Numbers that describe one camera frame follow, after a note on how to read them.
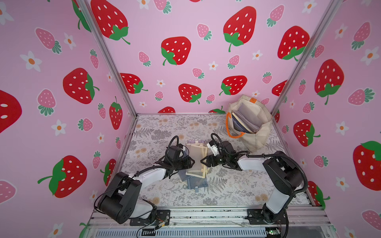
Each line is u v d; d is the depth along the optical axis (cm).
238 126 100
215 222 73
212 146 84
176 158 73
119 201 42
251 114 102
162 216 74
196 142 104
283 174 48
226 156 73
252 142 91
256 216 74
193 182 86
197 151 99
